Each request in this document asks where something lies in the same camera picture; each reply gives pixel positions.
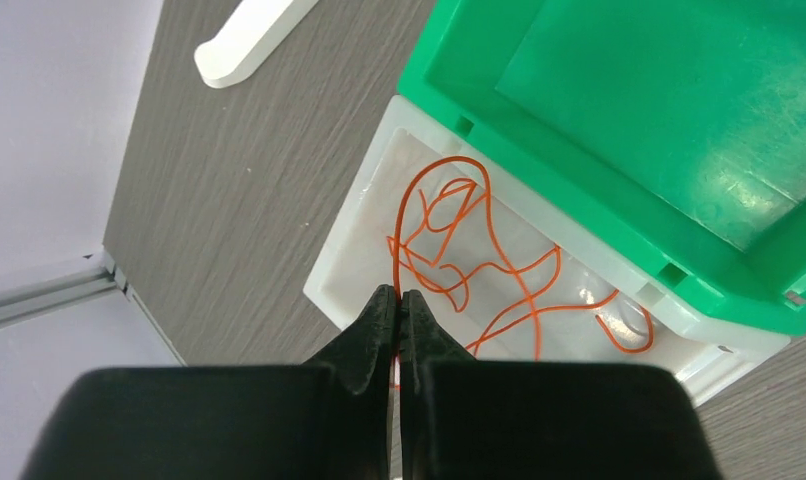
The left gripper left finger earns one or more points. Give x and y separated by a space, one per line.
326 418

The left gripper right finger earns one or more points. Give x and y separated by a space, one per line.
463 418

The white plastic bin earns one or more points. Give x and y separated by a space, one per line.
505 272

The green plastic bin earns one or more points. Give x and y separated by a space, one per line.
675 131

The white rack base foot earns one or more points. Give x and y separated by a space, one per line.
247 38

